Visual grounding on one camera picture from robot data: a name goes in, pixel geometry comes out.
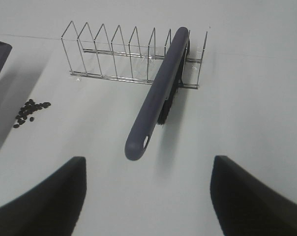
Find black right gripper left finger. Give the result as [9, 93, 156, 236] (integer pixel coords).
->
[0, 156, 86, 236]

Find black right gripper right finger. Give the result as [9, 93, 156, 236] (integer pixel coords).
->
[209, 155, 297, 236]

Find dark coffee bean pile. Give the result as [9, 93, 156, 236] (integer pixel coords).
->
[13, 99, 51, 128]

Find purple hand brush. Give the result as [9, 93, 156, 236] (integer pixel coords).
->
[124, 27, 190, 161]

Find wire dish rack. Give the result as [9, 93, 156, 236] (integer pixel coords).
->
[61, 20, 208, 90]

